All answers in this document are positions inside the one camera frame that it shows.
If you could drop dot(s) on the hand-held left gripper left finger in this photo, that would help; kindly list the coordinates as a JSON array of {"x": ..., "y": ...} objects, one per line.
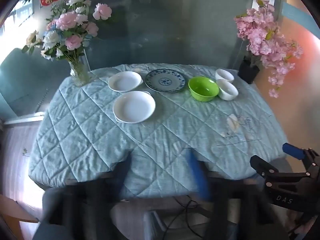
[{"x": 122, "y": 175}]

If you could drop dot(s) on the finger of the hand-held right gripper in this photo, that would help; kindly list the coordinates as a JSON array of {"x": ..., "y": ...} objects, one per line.
[
  {"x": 261, "y": 165},
  {"x": 292, "y": 150}
]

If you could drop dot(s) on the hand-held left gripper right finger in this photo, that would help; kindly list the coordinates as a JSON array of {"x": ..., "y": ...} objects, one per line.
[{"x": 197, "y": 172}]

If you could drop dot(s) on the white bowl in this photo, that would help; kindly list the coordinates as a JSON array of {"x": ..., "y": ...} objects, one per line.
[
  {"x": 227, "y": 89},
  {"x": 224, "y": 75}
]

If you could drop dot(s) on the green bowl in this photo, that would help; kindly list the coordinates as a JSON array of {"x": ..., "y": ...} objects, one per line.
[{"x": 203, "y": 89}]

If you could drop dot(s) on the blue patterned plate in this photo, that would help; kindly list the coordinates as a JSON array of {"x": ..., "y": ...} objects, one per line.
[{"x": 165, "y": 80}]

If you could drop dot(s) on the light blue quilted blanket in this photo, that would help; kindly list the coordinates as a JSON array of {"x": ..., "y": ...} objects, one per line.
[{"x": 105, "y": 135}]

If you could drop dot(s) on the black plant pot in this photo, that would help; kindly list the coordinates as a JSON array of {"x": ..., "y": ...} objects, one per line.
[{"x": 248, "y": 71}]

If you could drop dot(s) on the wooden chair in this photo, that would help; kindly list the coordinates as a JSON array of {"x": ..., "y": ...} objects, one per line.
[{"x": 15, "y": 210}]

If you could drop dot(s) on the pink blossom plant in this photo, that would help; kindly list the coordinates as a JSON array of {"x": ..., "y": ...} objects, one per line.
[{"x": 265, "y": 37}]

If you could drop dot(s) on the teal sofa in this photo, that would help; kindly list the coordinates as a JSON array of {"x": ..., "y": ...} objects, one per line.
[{"x": 22, "y": 80}]

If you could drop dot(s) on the pink and white flower bouquet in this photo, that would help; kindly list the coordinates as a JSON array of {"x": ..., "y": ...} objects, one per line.
[{"x": 67, "y": 30}]

